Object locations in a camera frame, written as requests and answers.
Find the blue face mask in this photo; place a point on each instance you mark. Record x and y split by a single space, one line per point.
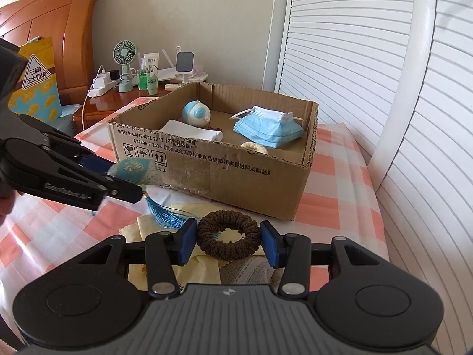
266 129

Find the green bottle with white cap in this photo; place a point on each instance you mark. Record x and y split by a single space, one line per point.
152 83

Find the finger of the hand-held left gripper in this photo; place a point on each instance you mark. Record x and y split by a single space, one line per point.
122 190
92 162

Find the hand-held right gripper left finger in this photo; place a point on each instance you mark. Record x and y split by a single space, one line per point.
188 240

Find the white towel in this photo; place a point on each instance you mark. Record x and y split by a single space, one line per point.
188 130

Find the white charger plug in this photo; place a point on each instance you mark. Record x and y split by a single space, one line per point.
103 77

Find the green handheld fan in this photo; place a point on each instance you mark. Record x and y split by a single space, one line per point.
125 53

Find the yellow cleaning cloth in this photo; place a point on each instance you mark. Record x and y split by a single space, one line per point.
199 271

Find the blue and white plush toy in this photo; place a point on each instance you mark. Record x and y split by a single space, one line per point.
194 112

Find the wooden nightstand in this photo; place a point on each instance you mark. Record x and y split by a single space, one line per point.
111 101

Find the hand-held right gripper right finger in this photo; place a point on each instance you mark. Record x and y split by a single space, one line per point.
269 244

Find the yellow snack bag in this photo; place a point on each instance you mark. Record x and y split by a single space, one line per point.
37 92

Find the white remote control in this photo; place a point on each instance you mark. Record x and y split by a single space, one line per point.
173 86

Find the light blue pillow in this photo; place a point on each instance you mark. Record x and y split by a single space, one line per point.
72 110

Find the pink checked tablecloth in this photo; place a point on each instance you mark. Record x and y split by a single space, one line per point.
332 192

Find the wooden headboard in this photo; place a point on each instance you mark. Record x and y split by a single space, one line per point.
66 18

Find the teal embroidered sachet with tassel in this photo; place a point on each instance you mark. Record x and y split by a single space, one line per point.
133 170

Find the white router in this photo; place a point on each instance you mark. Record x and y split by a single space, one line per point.
199 77

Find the grey sock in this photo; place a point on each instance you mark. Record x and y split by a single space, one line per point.
244 270

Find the white power strip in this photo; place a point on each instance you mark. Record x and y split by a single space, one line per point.
99 90

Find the cream hair scrunchie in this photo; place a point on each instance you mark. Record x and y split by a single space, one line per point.
255 147

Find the white louvered wardrobe door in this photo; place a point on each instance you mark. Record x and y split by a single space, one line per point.
332 44
443 155

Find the white phone stand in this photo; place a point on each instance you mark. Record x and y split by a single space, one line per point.
183 61

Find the white cream tube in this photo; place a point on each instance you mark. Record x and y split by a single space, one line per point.
151 59

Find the clear green pump bottle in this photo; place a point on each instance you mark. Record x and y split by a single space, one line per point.
142 77

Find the brown hair scrunchie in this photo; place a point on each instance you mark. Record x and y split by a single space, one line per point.
205 236

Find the brown cardboard box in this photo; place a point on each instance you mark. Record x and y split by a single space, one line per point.
221 188

